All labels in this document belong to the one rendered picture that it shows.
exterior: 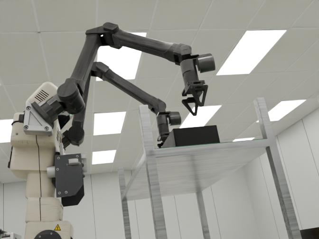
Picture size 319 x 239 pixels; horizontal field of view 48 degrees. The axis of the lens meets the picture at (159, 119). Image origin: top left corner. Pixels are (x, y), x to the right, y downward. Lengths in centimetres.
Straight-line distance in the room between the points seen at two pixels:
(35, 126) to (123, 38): 52
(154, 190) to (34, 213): 51
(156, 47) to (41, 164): 65
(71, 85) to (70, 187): 38
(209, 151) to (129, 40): 62
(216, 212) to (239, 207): 77
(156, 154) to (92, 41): 67
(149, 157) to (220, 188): 1041
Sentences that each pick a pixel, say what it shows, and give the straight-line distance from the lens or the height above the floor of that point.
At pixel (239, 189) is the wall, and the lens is 1172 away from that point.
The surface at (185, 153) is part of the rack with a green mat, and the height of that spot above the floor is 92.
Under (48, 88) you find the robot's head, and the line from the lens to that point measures 157.
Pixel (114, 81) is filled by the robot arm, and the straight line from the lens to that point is 191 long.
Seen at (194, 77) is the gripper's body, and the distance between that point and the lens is 134.
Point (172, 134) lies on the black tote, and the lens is 134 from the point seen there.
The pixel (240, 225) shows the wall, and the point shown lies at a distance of 1156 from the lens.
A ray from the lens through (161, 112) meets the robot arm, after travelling 186.
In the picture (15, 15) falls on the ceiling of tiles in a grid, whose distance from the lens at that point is 395.
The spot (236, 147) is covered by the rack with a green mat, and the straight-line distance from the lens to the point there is 121.
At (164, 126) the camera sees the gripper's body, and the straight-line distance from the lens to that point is 185.
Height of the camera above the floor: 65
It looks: 20 degrees up
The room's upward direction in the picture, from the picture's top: 9 degrees counter-clockwise
